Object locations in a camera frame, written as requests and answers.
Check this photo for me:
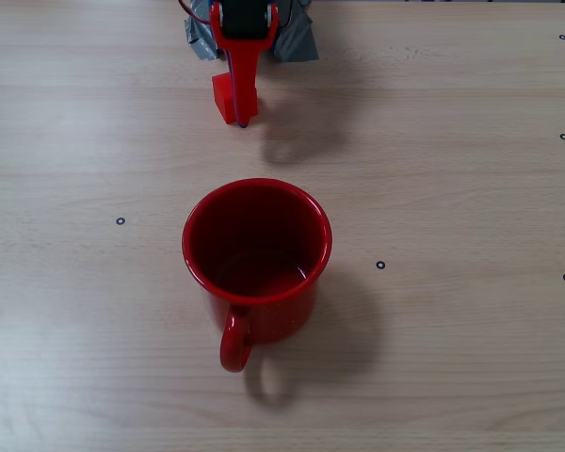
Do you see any red cube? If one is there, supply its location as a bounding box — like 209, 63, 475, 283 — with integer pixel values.
211, 72, 259, 126

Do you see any red enamel mug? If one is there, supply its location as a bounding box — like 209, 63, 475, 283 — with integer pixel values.
182, 177, 333, 374

